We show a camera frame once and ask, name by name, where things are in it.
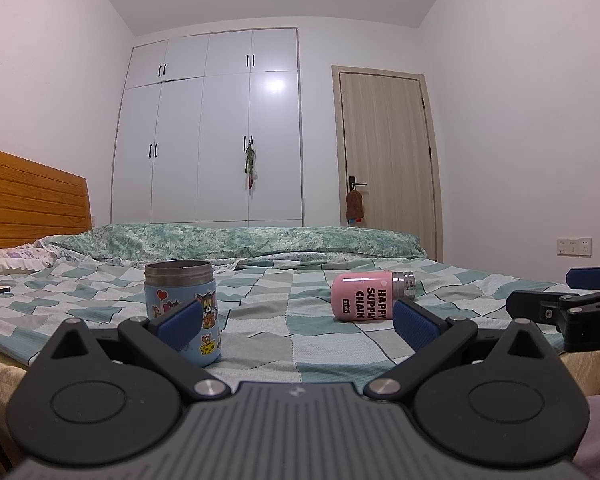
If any pink happy supply chain cup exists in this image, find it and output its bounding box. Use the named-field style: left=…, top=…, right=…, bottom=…
left=331, top=271, right=417, bottom=322

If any blue cartoon sticker cup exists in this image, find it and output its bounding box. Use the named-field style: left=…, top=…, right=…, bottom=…
left=144, top=260, right=221, bottom=367

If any frilled floral pillow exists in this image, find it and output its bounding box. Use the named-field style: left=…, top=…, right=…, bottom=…
left=0, top=244, right=57, bottom=275

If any green floral duvet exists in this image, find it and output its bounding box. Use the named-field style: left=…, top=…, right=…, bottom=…
left=37, top=223, right=427, bottom=263

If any checkered teal bed sheet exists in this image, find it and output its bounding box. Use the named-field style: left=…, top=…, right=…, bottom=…
left=0, top=250, right=566, bottom=384

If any orange wooden headboard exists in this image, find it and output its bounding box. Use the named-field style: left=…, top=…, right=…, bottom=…
left=0, top=151, right=92, bottom=248

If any light wooden door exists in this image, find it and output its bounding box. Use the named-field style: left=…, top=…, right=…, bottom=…
left=331, top=65, right=443, bottom=261

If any white built-in wardrobe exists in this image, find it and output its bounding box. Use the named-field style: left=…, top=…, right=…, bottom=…
left=111, top=28, right=303, bottom=226

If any green hanging ornament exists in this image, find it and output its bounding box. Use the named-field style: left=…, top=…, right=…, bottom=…
left=245, top=138, right=255, bottom=190

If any white wall socket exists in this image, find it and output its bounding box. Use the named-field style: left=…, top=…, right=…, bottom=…
left=557, top=237, right=592, bottom=258

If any black door handle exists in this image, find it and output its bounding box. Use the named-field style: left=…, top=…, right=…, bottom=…
left=349, top=176, right=367, bottom=192

